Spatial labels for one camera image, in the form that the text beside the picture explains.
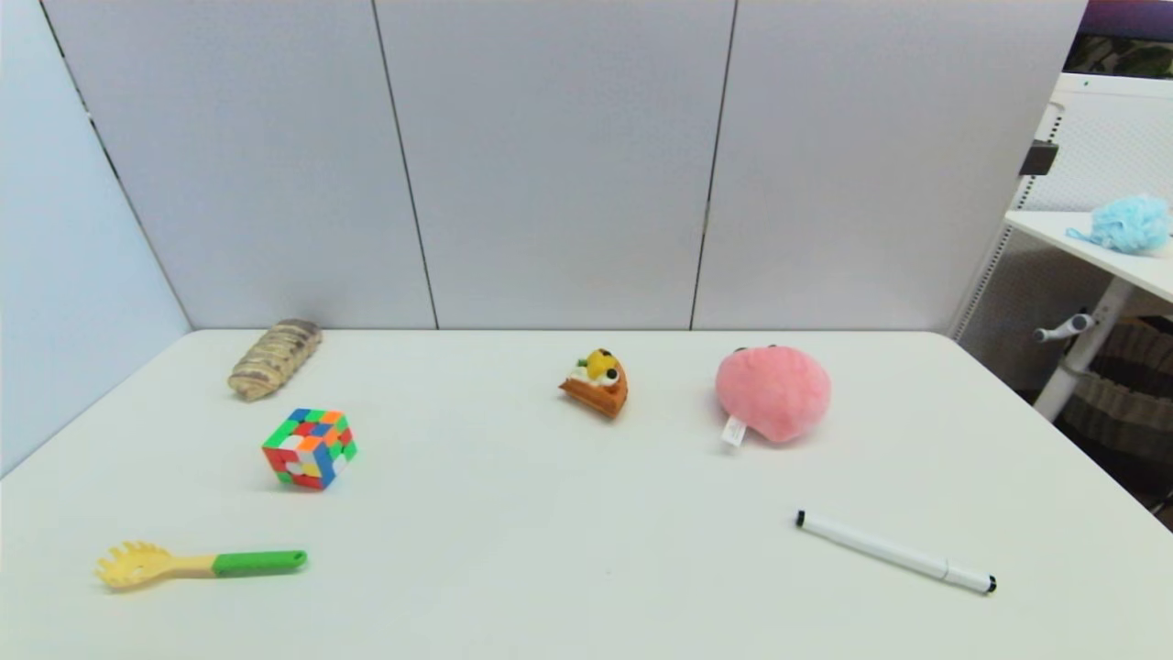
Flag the yellow pasta spoon, green handle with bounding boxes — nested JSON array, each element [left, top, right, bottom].
[[94, 541, 309, 590]]

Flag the grey table crank handle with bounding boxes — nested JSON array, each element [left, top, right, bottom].
[[1034, 313, 1099, 345]]

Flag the white side table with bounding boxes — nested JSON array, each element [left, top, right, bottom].
[[1005, 210, 1173, 423]]

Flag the light blue bath sponge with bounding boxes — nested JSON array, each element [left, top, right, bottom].
[[1066, 193, 1173, 257]]

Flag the white perforated panel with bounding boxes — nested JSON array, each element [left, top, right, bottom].
[[948, 72, 1173, 391]]

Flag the striped toy bread loaf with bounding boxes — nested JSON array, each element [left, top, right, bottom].
[[227, 319, 323, 402]]

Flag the brown striped cushion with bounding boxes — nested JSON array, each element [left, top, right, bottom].
[[1061, 316, 1173, 478]]

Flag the multicoloured rubiks cube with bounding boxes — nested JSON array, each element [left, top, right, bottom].
[[262, 408, 358, 491]]

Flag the toy cake slice with fruit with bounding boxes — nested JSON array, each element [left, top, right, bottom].
[[559, 347, 630, 420]]

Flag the white marker pen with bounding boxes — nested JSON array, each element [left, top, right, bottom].
[[795, 510, 998, 596]]

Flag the pink plush toy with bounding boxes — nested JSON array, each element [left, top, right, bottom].
[[715, 345, 833, 449]]

